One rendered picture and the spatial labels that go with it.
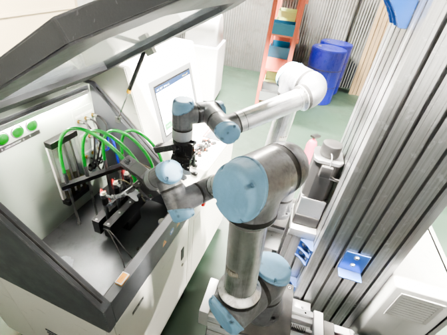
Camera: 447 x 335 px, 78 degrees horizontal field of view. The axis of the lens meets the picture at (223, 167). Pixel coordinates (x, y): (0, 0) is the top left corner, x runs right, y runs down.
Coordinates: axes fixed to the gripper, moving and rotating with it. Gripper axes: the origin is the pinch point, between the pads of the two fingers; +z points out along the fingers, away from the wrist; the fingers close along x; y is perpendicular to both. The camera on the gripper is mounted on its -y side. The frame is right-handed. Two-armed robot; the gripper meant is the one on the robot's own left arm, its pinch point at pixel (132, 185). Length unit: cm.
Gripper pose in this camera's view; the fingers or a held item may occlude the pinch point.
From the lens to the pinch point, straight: 117.0
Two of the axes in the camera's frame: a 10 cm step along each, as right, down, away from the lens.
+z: -5.6, 2.3, 8.0
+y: 6.2, 7.5, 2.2
